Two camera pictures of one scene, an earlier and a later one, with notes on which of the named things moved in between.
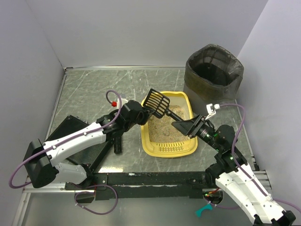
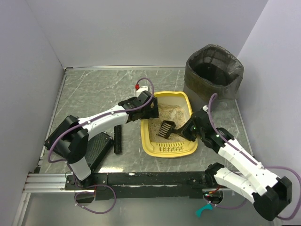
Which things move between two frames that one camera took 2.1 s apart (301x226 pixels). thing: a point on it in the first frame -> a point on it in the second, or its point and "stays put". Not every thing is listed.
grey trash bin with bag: (212, 76) stays put
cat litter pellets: (161, 130) stays put
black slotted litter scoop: (159, 104) -> (167, 127)
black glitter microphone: (117, 145) stays put
